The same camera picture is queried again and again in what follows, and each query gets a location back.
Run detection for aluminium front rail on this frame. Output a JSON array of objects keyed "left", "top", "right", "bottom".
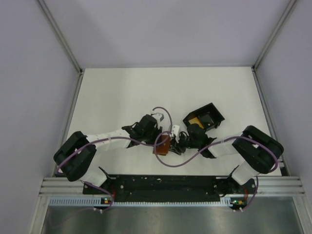
[{"left": 39, "top": 176, "right": 305, "bottom": 197}]

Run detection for aluminium frame post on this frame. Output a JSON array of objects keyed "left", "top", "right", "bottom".
[
  {"left": 252, "top": 0, "right": 299, "bottom": 71},
  {"left": 36, "top": 0, "right": 85, "bottom": 74}
]

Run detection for credit cards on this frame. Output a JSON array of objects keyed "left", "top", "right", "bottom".
[{"left": 189, "top": 117, "right": 205, "bottom": 129}]

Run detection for right aluminium frame post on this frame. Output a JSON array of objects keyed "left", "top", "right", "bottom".
[{"left": 252, "top": 0, "right": 299, "bottom": 71}]

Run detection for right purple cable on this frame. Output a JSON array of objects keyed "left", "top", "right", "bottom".
[{"left": 154, "top": 131, "right": 279, "bottom": 212}]

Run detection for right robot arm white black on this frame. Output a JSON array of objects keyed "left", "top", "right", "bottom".
[{"left": 169, "top": 124, "right": 284, "bottom": 193}]

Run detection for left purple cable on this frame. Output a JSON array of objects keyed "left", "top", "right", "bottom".
[{"left": 55, "top": 106, "right": 174, "bottom": 213}]

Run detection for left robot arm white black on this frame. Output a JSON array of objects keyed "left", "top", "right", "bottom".
[{"left": 53, "top": 113, "right": 164, "bottom": 194}]

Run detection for brown leather card holder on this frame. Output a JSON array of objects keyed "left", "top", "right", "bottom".
[{"left": 153, "top": 134, "right": 171, "bottom": 156}]

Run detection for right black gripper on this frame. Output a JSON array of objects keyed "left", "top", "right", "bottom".
[{"left": 168, "top": 132, "right": 200, "bottom": 155}]

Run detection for left aluminium frame post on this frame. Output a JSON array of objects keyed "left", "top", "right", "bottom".
[{"left": 36, "top": 0, "right": 85, "bottom": 74}]

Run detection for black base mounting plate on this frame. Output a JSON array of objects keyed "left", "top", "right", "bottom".
[{"left": 82, "top": 173, "right": 259, "bottom": 203}]

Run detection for purple cable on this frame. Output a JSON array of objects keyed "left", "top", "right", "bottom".
[
  {"left": 154, "top": 131, "right": 279, "bottom": 212},
  {"left": 55, "top": 106, "right": 174, "bottom": 213}
]

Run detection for grey slotted cable duct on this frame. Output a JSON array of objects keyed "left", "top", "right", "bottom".
[{"left": 49, "top": 196, "right": 243, "bottom": 207}]

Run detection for black card rack box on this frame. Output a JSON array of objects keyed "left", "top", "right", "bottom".
[{"left": 183, "top": 103, "right": 225, "bottom": 131}]

